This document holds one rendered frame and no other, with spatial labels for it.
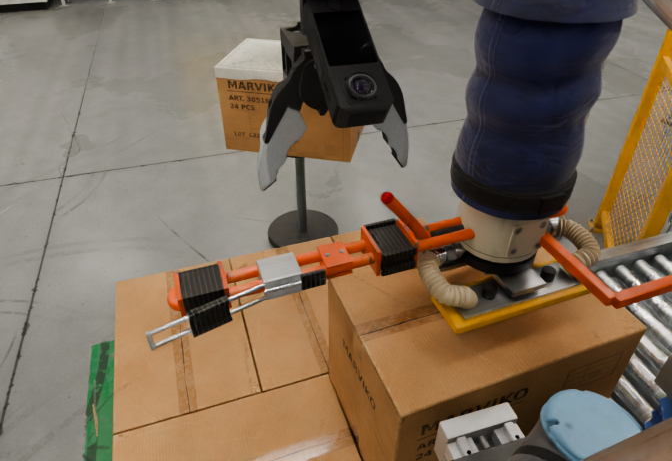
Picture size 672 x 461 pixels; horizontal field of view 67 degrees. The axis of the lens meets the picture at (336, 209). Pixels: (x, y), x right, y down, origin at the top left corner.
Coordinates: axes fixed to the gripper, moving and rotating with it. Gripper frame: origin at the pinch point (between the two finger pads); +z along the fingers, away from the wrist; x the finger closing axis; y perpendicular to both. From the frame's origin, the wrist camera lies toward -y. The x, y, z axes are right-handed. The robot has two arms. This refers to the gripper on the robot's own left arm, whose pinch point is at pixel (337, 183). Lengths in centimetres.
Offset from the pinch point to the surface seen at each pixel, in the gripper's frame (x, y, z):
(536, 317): -52, 19, 58
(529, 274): -46, 19, 42
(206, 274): 15.5, 26.1, 32.0
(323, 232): -44, 172, 149
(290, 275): 1.6, 22.5, 32.9
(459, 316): -29, 15, 45
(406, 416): -15, 6, 58
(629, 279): -125, 53, 98
